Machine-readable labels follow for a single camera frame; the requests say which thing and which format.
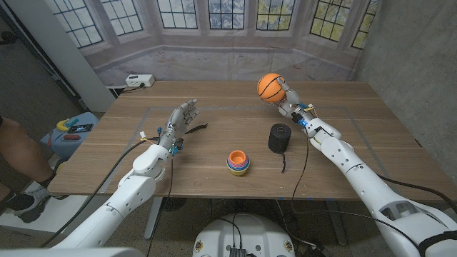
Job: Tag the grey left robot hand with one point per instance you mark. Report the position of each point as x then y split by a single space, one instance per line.
178 123

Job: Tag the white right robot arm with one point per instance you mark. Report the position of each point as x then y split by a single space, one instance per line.
357 175

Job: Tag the black cylindrical speaker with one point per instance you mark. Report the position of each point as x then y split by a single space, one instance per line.
279 141

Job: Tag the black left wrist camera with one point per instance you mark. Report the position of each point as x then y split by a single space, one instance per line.
179 143

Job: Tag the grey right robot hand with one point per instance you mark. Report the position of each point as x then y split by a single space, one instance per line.
292 103

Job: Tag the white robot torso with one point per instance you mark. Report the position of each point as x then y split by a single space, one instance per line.
250 232

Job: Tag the blue toy box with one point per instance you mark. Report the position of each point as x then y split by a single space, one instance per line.
71 148

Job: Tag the grey black sneaker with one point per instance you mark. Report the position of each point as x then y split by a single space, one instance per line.
30 204

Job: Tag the stack of colourful cups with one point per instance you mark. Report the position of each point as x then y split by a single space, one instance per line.
238 162

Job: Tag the white table leg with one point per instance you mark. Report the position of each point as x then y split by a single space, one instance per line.
153 219

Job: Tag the white power strip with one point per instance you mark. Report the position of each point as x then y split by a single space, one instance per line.
140 80

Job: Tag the orange mini basketball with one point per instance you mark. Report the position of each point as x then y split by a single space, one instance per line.
269 88

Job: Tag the red small tool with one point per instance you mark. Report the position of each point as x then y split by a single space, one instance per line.
72 137

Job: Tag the white floor platform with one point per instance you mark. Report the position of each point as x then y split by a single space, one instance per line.
53 214

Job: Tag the black round fan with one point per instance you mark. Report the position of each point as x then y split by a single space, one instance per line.
173 204

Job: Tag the grey table leg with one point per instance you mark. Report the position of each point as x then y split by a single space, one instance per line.
337 225

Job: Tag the teal small tool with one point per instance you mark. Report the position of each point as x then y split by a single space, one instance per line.
72 122

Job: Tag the person's bare leg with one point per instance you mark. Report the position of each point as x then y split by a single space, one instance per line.
21 153

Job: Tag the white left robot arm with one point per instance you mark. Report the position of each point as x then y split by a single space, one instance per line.
128 192

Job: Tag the printed window backdrop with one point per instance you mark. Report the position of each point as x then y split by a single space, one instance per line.
214 64

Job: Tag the black smartphone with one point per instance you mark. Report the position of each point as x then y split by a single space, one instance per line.
80 128

